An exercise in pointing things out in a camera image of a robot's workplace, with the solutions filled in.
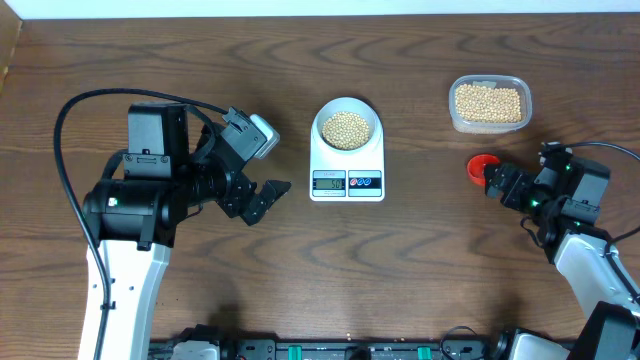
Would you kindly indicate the light grey bowl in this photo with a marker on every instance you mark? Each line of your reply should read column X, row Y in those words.
column 347, row 104

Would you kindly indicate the pile of soybeans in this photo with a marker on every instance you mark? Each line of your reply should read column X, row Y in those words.
column 475, row 103

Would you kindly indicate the clear plastic container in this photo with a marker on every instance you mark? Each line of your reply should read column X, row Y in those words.
column 492, row 81

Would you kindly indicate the soybeans in grey bowl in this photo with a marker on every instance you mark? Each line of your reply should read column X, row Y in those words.
column 346, row 131

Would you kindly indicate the white digital kitchen scale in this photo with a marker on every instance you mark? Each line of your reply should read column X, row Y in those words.
column 351, row 177

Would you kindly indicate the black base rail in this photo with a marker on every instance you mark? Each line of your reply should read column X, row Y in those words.
column 207, row 342

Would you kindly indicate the red plastic scoop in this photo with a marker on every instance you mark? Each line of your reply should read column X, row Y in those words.
column 476, row 166

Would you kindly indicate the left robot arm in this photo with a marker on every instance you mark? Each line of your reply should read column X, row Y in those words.
column 145, row 192

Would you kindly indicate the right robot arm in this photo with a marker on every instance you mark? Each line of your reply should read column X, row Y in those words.
column 563, row 203

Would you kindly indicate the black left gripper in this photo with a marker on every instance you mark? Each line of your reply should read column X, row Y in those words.
column 232, row 199

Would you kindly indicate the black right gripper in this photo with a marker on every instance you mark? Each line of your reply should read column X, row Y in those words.
column 504, row 174

